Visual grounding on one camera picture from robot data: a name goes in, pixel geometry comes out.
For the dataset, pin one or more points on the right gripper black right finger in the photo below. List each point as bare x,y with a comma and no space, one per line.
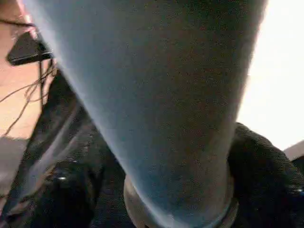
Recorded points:
263,180

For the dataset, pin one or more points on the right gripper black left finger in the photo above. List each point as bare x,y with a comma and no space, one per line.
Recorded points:
69,197

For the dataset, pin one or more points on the white plastic table top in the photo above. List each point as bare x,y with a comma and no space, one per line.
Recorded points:
278,71

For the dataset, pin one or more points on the white plastic table leg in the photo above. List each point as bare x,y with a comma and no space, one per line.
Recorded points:
154,95

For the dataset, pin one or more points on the black plastic mat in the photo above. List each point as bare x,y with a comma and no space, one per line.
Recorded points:
59,133

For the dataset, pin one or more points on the black folding table frame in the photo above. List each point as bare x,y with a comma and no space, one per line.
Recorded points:
26,51

